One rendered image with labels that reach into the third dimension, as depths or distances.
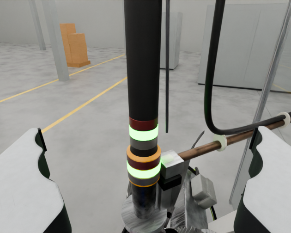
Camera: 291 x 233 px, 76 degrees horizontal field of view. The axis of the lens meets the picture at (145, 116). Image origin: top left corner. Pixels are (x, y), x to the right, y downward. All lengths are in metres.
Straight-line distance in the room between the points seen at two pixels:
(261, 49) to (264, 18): 0.68
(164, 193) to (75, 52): 8.17
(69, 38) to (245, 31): 6.06
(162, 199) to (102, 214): 1.86
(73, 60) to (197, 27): 7.28
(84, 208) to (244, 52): 5.01
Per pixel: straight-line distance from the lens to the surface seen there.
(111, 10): 13.85
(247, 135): 0.36
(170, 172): 0.27
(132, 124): 0.20
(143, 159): 0.22
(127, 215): 0.31
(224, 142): 0.32
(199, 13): 12.27
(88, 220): 2.14
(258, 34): 5.67
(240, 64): 5.73
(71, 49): 8.44
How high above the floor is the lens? 1.72
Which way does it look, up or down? 27 degrees down
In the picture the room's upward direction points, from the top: straight up
